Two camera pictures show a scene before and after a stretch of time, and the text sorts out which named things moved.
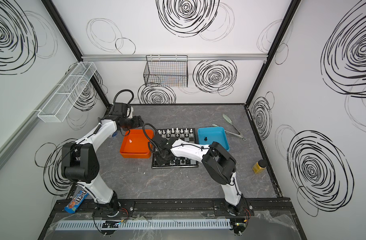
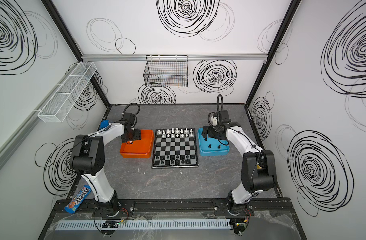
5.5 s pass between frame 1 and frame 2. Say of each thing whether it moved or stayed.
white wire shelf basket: stayed
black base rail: stayed
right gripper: moved
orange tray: stayed
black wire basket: stayed
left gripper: moved
